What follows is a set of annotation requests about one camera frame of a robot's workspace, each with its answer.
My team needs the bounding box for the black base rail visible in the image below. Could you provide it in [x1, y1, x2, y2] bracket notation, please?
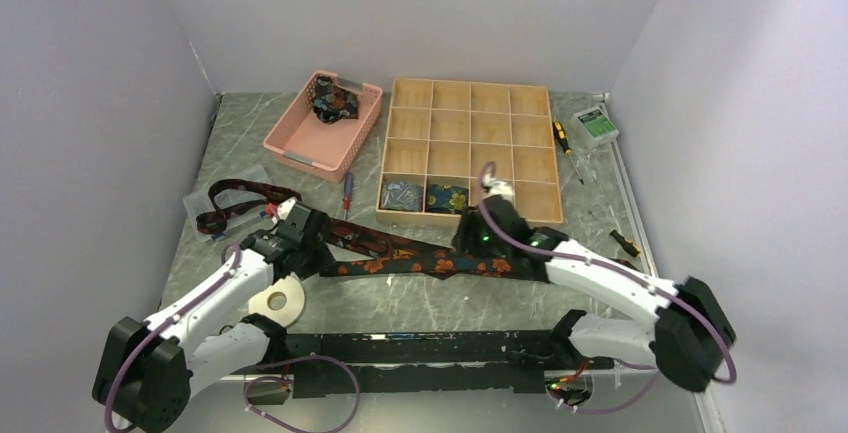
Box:
[262, 330, 612, 399]

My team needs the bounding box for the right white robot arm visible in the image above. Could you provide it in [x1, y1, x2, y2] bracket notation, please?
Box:
[452, 195, 737, 392]

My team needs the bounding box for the red patterned dark tie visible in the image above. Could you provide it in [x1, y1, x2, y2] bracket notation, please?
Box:
[195, 178, 450, 258]

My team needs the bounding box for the purple cable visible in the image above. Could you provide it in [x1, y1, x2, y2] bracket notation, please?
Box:
[102, 244, 243, 433]
[475, 161, 738, 386]

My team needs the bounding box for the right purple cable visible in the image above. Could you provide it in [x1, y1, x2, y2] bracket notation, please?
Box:
[475, 161, 738, 386]

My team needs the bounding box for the green white small box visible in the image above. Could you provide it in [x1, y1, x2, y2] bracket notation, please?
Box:
[569, 104, 619, 149]

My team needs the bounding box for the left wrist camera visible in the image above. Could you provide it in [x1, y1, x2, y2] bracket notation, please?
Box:
[264, 197, 298, 224]

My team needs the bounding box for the pink plastic basket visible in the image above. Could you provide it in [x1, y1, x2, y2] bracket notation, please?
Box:
[263, 70, 383, 183]

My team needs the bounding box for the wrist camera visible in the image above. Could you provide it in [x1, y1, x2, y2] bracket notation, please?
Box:
[481, 175, 515, 203]
[264, 197, 298, 224]

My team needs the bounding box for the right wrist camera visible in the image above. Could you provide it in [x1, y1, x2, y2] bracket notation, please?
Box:
[481, 175, 515, 203]

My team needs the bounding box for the small yellow black screwdriver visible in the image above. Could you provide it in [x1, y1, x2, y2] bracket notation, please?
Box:
[587, 209, 642, 258]

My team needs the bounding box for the rolled grey-blue tie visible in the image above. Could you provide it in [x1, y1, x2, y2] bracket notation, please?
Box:
[379, 180, 424, 212]

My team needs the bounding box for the crumpled floral tie in basket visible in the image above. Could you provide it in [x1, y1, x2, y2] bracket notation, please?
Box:
[311, 75, 359, 124]

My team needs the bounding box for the wooden compartment tray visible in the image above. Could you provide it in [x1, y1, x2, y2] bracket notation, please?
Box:
[376, 77, 564, 226]

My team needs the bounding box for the white tape roll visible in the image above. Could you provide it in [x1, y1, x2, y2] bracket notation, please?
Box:
[247, 274, 306, 328]

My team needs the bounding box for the rolled blue yellow tie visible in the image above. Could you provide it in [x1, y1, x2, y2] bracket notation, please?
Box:
[425, 183, 469, 214]

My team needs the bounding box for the red blue screwdriver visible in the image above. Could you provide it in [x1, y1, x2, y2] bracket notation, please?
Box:
[343, 172, 354, 221]

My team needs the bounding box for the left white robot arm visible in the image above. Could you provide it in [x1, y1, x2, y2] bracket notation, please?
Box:
[92, 199, 334, 432]

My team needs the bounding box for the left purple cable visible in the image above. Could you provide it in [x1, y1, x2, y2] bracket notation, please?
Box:
[102, 244, 243, 433]

